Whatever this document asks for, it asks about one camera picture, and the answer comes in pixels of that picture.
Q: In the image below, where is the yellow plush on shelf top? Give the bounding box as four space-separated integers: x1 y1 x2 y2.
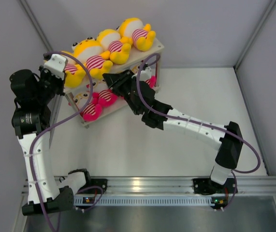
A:
116 17 156 51

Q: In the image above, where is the white two-tier shelf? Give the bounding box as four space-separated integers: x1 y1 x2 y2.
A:
64 39 164 128

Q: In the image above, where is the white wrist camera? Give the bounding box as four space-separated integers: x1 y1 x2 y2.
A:
140 67 152 81
44 54 68 80

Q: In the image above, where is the corner aluminium post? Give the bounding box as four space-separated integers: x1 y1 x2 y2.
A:
233 0 276 72
18 0 53 51

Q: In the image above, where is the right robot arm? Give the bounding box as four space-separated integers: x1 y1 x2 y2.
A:
103 68 243 192

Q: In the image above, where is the white slotted cable duct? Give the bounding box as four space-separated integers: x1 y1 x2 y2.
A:
72 195 213 206

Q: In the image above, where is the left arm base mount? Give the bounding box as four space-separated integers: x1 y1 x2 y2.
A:
74 177 108 206

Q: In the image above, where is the yellow frog plush front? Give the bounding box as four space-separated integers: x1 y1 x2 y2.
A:
43 50 87 87

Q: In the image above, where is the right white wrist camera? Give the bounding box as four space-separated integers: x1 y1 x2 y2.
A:
140 67 152 81

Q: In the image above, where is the pink plush shelf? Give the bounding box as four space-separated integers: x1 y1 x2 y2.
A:
73 90 103 122
91 80 117 108

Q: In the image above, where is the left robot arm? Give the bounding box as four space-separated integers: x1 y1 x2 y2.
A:
9 66 92 216

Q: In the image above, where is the pink plush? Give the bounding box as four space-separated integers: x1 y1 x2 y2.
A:
132 63 157 88

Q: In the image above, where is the right corner aluminium post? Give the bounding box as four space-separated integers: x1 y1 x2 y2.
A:
233 0 276 72

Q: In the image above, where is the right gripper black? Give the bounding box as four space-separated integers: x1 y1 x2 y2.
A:
102 69 141 116

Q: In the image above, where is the left corner aluminium post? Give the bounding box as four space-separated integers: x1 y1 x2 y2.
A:
18 0 53 51

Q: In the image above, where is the pink plush shelf left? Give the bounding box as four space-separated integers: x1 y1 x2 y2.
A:
73 90 103 122

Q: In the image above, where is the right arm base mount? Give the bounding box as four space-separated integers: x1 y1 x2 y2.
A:
192 177 238 211

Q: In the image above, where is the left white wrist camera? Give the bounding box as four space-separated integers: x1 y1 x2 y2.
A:
44 54 68 80

